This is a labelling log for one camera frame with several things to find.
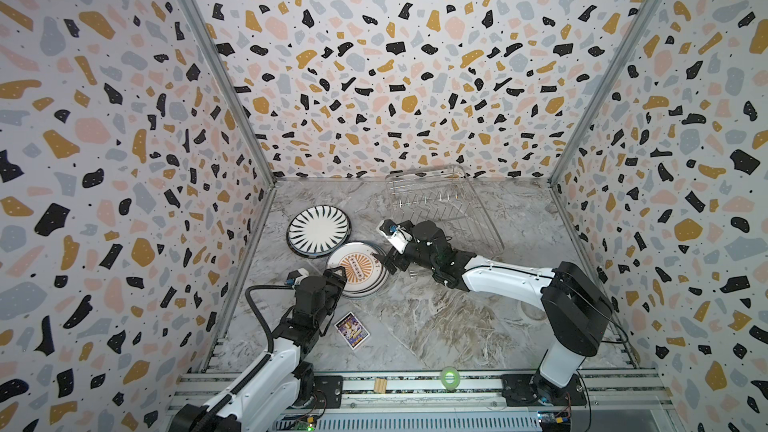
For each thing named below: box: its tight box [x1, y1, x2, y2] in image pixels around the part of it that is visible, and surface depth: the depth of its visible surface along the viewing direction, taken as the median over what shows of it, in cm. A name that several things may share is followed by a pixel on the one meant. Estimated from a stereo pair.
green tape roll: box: [441, 366, 461, 391], surface depth 78 cm
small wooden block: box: [373, 378, 388, 394], surface depth 76 cm
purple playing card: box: [334, 311, 371, 351], surface depth 84 cm
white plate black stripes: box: [286, 205, 352, 257], surface depth 105 cm
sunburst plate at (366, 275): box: [326, 241, 390, 298], surface depth 94 cm
